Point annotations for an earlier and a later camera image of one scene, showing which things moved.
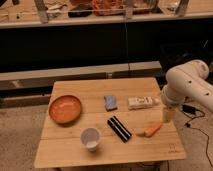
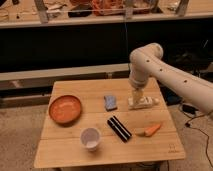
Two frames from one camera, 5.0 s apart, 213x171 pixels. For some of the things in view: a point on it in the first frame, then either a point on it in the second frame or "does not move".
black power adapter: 189,108 does not move
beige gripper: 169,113 → 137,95
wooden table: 105,120 does not move
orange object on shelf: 108,7 does not move
